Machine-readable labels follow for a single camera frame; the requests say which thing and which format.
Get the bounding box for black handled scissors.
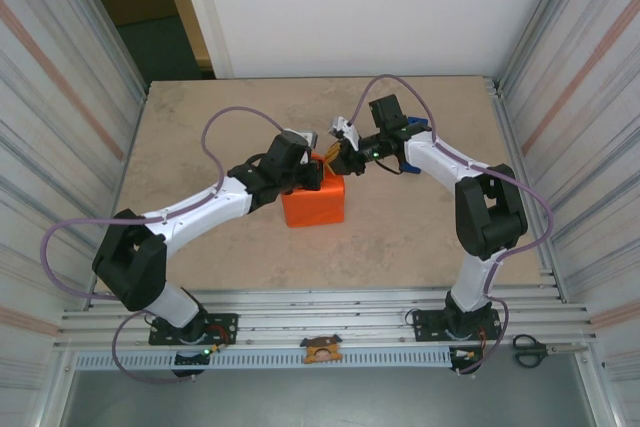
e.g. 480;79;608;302
511;333;591;368

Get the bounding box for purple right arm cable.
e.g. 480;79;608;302
348;74;555;376

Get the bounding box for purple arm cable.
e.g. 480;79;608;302
348;74;555;376
39;105;289;384

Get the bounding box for blue tape dispenser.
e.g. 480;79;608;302
399;116;430;176

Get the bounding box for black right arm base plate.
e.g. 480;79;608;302
412;307;503;344

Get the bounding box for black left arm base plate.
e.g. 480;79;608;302
148;312;239;347

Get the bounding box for black controller board orange wires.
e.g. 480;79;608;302
448;346;485;376

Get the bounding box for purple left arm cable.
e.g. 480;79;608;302
39;105;289;384

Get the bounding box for orange wrapping paper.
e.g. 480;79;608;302
280;149;346;229

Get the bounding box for grey slotted cable duct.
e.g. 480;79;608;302
73;349;454;371

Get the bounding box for black controller board green light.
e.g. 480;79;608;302
172;346;214;378

